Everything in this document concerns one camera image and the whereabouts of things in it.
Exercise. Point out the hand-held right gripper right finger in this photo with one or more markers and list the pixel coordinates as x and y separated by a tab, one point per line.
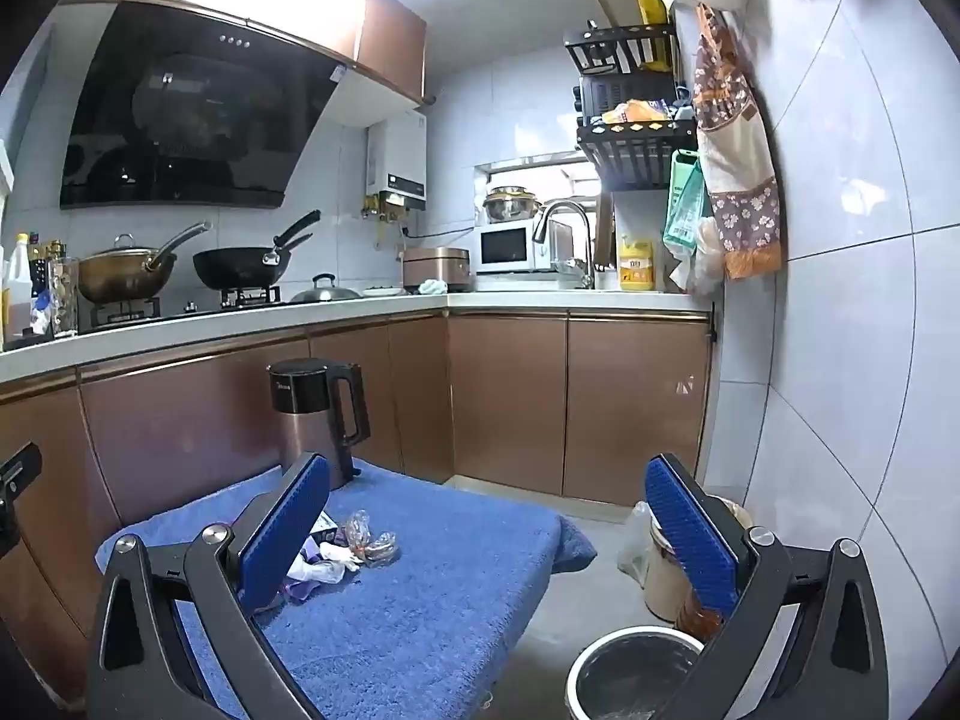
690	540

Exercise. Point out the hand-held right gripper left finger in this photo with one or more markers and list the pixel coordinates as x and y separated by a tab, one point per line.
289	532

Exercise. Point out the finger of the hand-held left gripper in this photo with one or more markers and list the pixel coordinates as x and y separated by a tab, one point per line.
19	472

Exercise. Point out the white milk carton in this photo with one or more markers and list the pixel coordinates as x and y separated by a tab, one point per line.
322	525

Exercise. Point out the purple plastic bag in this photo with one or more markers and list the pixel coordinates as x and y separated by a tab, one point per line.
298	589

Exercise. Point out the white rimmed trash can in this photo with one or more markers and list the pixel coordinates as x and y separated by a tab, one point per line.
630	675

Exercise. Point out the beige bucket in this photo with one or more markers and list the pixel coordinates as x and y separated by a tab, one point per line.
664	574

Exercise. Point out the white tissue ball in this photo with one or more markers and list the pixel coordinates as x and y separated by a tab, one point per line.
330	561

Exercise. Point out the clear plastic bag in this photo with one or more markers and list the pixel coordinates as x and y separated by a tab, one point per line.
634	547

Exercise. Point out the crumpled red snack wrapper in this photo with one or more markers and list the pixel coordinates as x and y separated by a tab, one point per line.
360	529

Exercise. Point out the orange sauce jar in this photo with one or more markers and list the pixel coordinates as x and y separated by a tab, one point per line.
694	619

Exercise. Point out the crumpled clear wrapper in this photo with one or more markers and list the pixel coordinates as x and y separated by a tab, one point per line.
382	547

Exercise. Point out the blue towel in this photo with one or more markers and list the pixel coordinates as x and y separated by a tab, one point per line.
420	615

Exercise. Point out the clear glass jar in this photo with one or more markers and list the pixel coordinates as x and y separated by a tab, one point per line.
66	300

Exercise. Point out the white plastic bottle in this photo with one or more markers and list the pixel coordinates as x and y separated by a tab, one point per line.
15	292

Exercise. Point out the dark sauce bottle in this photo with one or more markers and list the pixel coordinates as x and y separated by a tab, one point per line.
43	277

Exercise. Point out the copper lower kitchen cabinets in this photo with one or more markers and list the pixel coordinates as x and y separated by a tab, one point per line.
525	397

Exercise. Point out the golden wok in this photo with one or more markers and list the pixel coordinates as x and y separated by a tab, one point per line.
120	274

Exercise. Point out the black gas stove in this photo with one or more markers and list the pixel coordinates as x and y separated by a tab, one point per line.
187	307

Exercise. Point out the steel pot lid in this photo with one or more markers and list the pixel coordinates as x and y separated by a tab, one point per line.
324	291

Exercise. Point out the black wok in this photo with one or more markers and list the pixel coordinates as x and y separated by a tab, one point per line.
232	266

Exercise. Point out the crumpled white plastic bag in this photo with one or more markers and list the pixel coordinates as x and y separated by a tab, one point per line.
705	259

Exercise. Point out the white cloth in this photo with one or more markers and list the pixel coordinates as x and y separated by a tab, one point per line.
433	287

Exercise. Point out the copper rice cooker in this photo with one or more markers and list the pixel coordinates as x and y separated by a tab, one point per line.
435	266

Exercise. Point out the steel kitchen faucet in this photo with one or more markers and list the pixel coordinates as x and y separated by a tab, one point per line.
583	229

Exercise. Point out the green plastic bag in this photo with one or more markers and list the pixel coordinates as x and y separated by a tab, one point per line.
682	202

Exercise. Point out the white microwave oven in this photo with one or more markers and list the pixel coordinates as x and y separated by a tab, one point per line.
510	247

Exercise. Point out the steel mixing bowl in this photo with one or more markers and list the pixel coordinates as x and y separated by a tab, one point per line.
511	204

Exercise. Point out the black metal storage rack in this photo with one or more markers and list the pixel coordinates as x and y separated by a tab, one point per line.
637	157

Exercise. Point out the floral apron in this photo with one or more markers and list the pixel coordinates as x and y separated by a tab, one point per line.
739	150

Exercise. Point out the black glass range hood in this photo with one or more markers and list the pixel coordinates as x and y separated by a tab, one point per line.
195	112

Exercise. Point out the orange snack bag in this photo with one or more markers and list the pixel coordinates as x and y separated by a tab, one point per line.
634	112

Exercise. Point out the yellow wrap roll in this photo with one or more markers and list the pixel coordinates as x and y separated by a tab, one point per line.
651	15

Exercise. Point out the wooden rolling pin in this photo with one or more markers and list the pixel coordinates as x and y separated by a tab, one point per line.
604	7

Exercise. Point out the white wall water heater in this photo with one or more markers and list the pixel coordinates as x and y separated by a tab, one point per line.
397	157

